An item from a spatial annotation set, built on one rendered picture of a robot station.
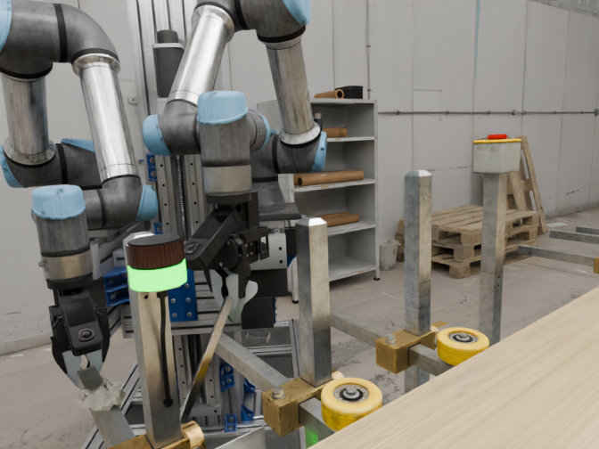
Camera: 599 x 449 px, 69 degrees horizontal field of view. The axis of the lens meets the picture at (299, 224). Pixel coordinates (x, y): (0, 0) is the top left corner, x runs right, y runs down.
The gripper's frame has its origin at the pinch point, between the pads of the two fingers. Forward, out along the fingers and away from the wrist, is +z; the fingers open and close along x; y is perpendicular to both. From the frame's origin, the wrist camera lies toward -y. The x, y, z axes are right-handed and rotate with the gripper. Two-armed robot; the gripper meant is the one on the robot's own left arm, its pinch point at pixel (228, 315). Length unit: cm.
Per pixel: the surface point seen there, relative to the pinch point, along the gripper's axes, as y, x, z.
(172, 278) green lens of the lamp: -20.1, -11.9, -14.1
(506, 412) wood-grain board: 3.8, -41.2, 5.8
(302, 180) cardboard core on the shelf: 229, 136, 2
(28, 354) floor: 65, 238, 96
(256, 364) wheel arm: 5.6, -0.3, 11.3
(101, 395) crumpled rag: -17.2, 10.5, 8.1
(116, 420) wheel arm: -18.3, 5.5, 9.8
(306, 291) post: 3.7, -12.9, -5.0
